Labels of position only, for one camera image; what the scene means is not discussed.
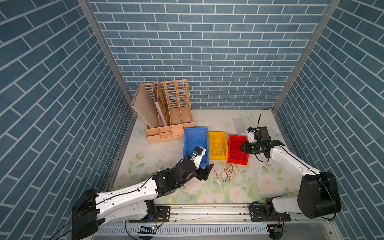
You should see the coloured cable pile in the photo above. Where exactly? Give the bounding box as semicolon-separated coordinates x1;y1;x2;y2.
214;161;240;183

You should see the white yellow cable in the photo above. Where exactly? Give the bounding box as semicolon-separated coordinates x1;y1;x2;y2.
211;138;226;156

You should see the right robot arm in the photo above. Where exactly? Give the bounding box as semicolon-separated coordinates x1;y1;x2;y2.
241;127;342;221

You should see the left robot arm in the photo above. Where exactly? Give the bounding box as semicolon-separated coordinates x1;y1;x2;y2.
72;159;213;240

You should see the red plastic bin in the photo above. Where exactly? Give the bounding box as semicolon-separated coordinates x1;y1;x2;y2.
228;135;249;166

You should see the yellow plastic bin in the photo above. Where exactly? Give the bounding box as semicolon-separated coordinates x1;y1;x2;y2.
209;132;229;161

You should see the blue plastic bin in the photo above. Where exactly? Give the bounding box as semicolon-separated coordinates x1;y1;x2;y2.
183;128;210;168

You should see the pink framed printed board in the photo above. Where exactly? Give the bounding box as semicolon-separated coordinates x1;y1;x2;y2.
154;82;169;127

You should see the peach desk file organizer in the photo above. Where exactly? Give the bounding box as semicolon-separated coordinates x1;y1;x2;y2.
144;80;195;144

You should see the small green circuit board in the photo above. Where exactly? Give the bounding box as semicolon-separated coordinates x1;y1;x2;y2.
269;227;283;234

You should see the beige folder board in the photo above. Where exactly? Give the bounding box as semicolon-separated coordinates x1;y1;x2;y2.
131;83;159;128

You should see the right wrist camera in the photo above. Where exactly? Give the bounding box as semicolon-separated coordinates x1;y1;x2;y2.
246;127;259;144

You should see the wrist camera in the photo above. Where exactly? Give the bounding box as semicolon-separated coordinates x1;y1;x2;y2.
246;127;259;144
191;147;206;169

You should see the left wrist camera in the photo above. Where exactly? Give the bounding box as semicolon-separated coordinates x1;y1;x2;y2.
191;147;206;169

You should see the aluminium mounting rail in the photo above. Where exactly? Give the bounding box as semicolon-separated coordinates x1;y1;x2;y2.
92;204;328;240

